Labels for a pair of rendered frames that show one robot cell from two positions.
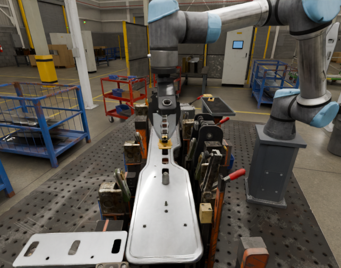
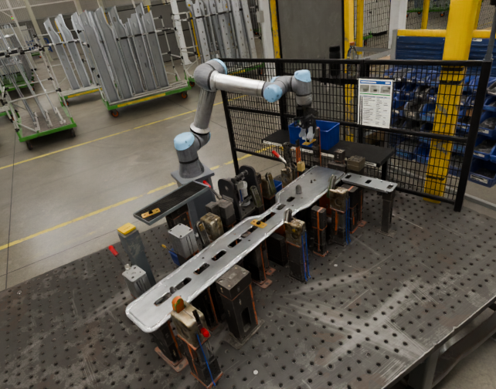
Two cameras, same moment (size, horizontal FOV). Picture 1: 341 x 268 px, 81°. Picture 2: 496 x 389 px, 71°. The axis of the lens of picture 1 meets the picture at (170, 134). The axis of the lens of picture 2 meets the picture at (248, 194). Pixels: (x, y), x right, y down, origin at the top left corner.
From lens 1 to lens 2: 2.25 m
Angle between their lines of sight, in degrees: 107
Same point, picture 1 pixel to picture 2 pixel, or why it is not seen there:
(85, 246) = (362, 180)
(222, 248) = not seen: hidden behind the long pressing
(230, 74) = not seen: outside the picture
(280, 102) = (195, 145)
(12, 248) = (428, 276)
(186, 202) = (300, 180)
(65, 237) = (372, 185)
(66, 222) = (380, 279)
